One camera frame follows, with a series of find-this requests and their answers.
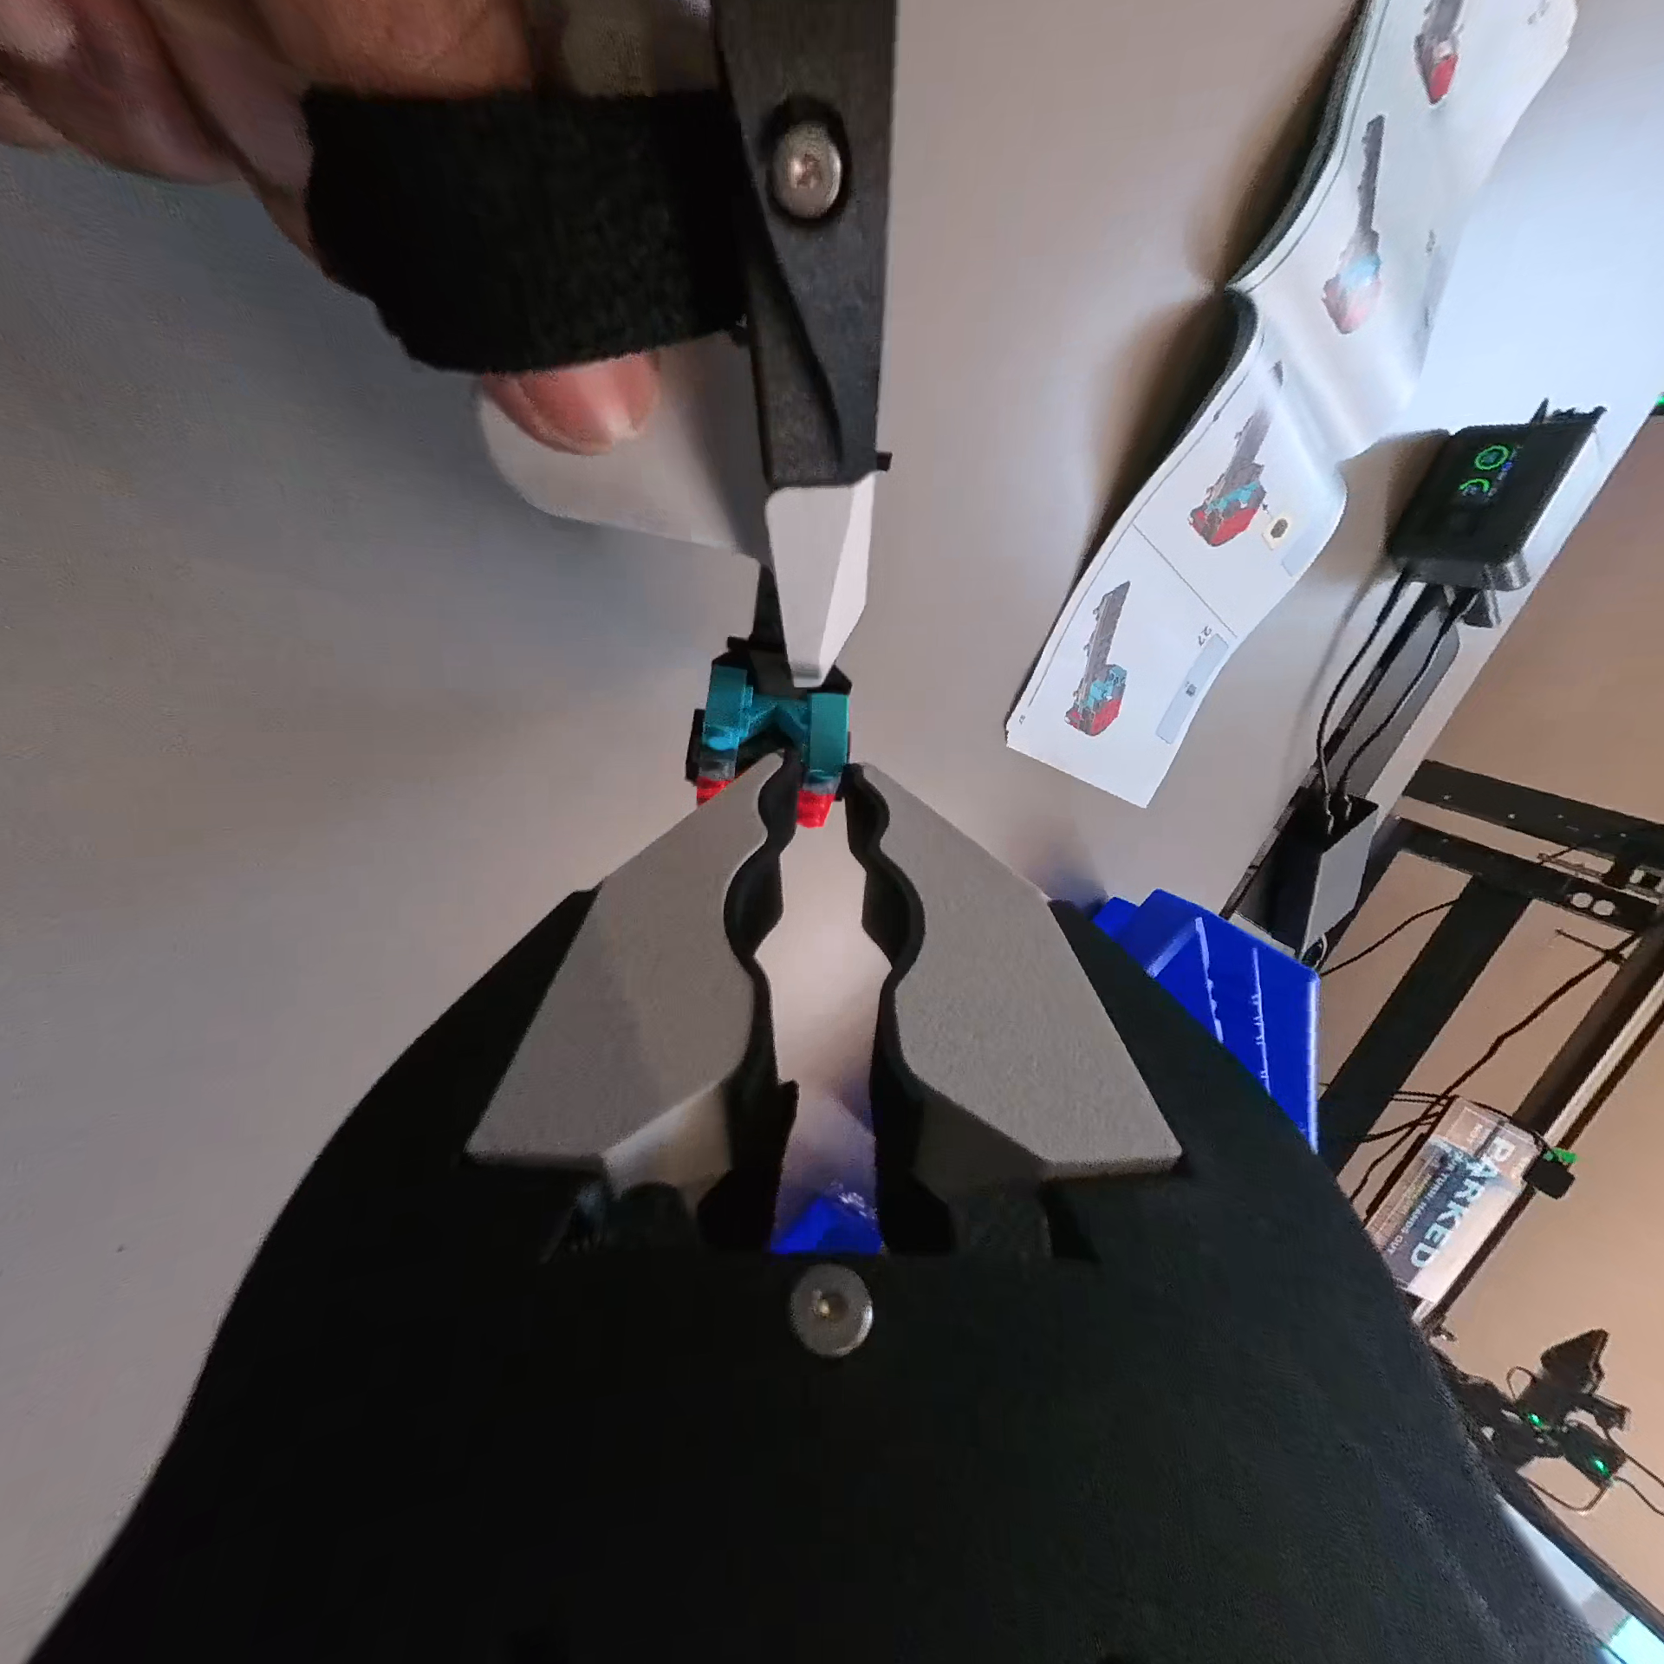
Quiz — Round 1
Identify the black power adapter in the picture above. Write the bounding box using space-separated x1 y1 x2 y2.
1264 791 1383 954

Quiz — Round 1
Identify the brick building instruction booklet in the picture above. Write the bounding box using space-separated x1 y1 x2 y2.
1004 0 1583 811

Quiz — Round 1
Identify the large blue storage bin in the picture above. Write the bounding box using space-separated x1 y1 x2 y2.
1092 890 1323 1154

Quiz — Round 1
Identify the toy brick truck model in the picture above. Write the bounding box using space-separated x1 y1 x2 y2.
685 635 856 831

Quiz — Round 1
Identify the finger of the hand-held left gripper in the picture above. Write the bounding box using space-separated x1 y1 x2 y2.
755 474 878 692

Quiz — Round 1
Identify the black cable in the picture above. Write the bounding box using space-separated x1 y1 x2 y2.
1313 573 1416 811
1339 585 1486 801

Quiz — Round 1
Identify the grey desk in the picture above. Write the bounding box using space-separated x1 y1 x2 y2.
0 0 1664 1659

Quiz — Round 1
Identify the black device with green display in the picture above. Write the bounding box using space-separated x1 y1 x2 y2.
1383 403 1609 595

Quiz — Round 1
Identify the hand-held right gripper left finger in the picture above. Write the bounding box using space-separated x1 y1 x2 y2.
466 756 800 1217

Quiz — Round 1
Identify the clear acrylic sign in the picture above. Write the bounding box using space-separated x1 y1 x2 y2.
1355 1098 1551 1310

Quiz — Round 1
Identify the small black robot device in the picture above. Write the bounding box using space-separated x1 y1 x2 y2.
1466 1326 1634 1512

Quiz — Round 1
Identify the person's left hand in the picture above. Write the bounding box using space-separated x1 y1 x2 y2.
0 0 666 459

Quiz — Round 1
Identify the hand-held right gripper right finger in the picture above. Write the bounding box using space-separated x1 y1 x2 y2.
846 766 1185 1217

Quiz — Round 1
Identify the black metal table frame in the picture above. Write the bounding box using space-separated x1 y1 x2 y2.
1313 762 1664 1174

